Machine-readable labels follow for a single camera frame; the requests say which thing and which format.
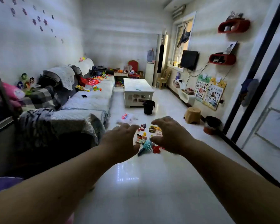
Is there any person's right hand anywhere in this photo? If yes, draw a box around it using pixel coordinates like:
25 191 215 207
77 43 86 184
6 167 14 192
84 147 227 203
150 116 198 156

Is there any person's left hand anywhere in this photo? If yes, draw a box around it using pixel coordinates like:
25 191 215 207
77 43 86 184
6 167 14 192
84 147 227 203
99 123 141 164

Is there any person's right forearm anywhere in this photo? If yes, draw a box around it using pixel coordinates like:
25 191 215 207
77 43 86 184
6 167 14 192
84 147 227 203
183 140 280 224

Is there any person's left forearm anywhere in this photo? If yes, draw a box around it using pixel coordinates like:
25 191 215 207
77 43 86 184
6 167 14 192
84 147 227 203
0 142 122 224

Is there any tan plastic stool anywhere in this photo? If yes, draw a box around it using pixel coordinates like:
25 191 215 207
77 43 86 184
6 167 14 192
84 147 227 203
184 106 202 125

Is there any black waste bin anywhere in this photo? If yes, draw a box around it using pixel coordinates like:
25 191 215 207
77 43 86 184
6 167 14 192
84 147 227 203
143 100 156 115

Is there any white low side stand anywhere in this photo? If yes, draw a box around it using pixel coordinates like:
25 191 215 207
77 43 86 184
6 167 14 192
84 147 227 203
177 87 196 106

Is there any black bin liner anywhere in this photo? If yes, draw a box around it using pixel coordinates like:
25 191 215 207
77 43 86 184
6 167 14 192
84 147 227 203
205 116 222 128

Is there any grey fabric sofa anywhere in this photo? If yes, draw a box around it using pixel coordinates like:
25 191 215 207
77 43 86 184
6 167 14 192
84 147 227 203
14 58 116 161

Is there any green bordered picture poster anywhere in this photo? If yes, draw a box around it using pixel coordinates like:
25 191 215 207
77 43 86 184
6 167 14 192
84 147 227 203
194 76 212 103

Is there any grey patterned blanket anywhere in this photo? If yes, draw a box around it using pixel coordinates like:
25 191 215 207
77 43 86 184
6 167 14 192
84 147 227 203
18 108 105 147

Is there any yellow bordered picture poster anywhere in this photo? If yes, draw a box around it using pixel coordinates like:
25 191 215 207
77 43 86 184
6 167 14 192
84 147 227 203
204 78 227 112

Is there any white coffee table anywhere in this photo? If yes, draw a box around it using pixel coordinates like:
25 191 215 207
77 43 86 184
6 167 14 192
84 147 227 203
123 78 155 109

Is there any tan plastic chair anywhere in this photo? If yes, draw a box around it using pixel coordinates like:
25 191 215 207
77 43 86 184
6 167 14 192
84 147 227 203
156 67 172 89

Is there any white water dispenser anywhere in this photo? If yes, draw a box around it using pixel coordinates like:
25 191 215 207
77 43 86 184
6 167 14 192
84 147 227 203
145 62 155 86

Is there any small wooden table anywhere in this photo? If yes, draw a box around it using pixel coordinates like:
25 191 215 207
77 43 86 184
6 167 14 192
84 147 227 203
114 72 129 86

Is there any red patterned cloth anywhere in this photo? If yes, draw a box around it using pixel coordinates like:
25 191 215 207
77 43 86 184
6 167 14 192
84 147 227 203
79 77 100 86

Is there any white standing air conditioner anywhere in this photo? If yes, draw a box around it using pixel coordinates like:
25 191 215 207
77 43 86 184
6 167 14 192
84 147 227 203
153 34 169 87

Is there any red backed chair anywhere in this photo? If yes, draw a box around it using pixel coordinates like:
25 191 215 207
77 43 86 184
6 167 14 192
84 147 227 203
128 60 139 73

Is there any white framed window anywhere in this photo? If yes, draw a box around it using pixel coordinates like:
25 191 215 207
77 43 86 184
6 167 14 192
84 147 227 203
171 18 194 68

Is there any white lace sofa cover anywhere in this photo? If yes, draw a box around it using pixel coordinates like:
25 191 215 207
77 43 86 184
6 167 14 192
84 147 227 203
48 65 76 91
74 58 95 76

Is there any blue hanging cloth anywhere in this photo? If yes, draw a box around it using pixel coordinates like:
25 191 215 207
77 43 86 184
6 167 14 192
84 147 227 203
238 78 259 107

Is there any grey plaid blanket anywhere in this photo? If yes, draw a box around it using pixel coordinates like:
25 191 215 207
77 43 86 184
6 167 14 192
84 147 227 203
20 86 61 111

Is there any black framed white partition door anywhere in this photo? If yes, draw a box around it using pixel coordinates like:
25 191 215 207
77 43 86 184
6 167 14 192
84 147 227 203
223 0 280 192

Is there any dark hanging garment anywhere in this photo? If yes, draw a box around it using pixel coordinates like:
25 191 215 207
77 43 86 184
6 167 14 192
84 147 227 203
177 28 191 48

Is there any pink plush cushion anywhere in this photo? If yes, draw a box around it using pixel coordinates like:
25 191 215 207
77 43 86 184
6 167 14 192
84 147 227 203
2 82 26 108

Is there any dark glass cabinet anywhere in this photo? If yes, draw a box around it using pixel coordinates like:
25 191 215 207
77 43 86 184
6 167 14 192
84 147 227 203
0 56 18 180

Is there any pale shelf ornament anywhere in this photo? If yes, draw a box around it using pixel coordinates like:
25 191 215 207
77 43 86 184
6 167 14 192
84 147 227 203
226 11 244 21

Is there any group of purple flower stickers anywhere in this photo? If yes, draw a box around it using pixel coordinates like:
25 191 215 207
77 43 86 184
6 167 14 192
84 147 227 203
0 0 65 44

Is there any black wall television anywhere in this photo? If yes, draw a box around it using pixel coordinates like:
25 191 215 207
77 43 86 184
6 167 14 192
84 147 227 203
180 50 199 71

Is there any red oval wall shelf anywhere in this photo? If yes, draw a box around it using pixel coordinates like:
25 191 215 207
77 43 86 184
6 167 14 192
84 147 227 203
217 18 250 34
209 53 237 66

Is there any small photo frame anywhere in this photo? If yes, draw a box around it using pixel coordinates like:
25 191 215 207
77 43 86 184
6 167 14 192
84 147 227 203
225 41 238 55

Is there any white wall air conditioner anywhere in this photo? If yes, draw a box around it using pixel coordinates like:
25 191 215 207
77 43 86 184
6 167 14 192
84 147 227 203
172 4 187 19

